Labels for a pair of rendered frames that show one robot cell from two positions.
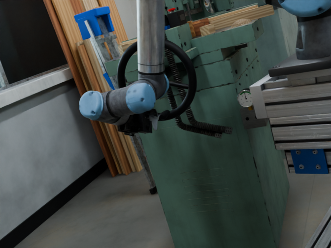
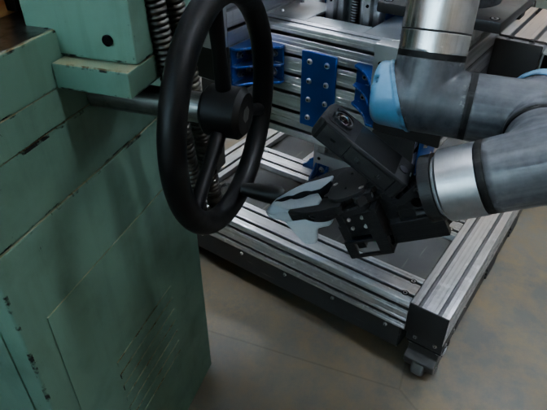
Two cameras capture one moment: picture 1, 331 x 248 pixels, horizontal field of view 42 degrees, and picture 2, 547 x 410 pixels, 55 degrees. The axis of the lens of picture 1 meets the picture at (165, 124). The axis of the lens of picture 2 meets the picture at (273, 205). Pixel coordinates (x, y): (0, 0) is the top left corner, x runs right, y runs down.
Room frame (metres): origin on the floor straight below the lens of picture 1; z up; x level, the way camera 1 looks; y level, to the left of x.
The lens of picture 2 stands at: (1.46, 0.54, 1.08)
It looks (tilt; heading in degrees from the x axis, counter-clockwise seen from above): 36 degrees down; 264
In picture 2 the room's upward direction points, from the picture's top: straight up
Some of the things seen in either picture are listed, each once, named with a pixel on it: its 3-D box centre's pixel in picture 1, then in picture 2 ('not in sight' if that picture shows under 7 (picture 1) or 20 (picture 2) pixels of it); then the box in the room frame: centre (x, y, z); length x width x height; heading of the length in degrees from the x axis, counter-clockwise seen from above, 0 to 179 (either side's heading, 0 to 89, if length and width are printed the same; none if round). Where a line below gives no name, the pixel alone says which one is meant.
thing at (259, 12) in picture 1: (192, 30); not in sight; (1.73, -0.21, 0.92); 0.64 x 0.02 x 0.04; 65
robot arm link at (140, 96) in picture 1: (134, 98); (524, 115); (1.13, 0.06, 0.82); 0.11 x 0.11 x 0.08; 62
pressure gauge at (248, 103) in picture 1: (247, 99); not in sight; (1.46, -0.30, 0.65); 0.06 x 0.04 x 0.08; 65
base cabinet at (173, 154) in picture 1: (219, 151); (12, 298); (1.87, -0.20, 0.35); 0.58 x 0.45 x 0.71; 155
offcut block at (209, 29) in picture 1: (207, 29); not in sight; (1.57, -0.24, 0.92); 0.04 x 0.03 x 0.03; 40
